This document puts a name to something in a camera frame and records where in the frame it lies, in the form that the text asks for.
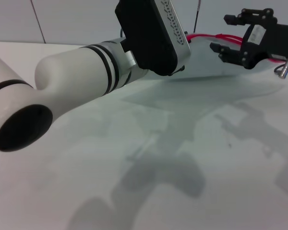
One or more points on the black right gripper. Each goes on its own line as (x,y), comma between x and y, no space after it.
(271,38)

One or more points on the clear document bag red zipper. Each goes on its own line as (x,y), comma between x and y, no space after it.
(201,60)

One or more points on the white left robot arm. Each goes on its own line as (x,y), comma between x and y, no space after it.
(69,79)

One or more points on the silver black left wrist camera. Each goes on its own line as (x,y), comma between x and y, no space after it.
(153,36)

